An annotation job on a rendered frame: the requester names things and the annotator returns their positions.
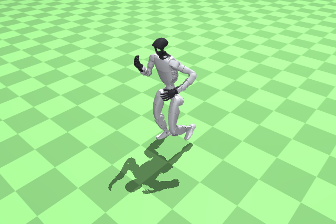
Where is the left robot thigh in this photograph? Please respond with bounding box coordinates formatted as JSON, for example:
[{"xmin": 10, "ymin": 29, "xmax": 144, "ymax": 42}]
[{"xmin": 168, "ymin": 94, "xmax": 184, "ymax": 135}]

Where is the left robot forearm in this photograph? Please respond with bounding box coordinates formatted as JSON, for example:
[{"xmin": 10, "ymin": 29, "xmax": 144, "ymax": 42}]
[{"xmin": 177, "ymin": 73, "xmax": 196, "ymax": 93}]

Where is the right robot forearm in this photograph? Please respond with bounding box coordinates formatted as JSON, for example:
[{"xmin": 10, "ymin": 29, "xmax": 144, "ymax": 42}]
[{"xmin": 140, "ymin": 66, "xmax": 149, "ymax": 76}]

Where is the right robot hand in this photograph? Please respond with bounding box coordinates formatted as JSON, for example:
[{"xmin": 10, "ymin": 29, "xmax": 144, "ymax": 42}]
[{"xmin": 134, "ymin": 55, "xmax": 143, "ymax": 72}]

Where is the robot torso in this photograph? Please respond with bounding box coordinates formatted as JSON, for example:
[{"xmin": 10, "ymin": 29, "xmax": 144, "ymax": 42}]
[{"xmin": 154, "ymin": 55, "xmax": 179, "ymax": 99}]

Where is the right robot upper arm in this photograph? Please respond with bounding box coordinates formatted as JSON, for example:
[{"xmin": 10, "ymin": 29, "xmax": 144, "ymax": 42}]
[{"xmin": 147, "ymin": 54, "xmax": 157, "ymax": 77}]

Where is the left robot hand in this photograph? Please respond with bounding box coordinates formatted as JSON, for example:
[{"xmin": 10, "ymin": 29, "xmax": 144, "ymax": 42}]
[{"xmin": 160, "ymin": 86, "xmax": 179, "ymax": 101}]

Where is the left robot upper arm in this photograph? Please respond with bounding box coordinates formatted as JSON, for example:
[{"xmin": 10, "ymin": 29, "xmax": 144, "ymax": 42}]
[{"xmin": 169, "ymin": 60, "xmax": 197, "ymax": 77}]

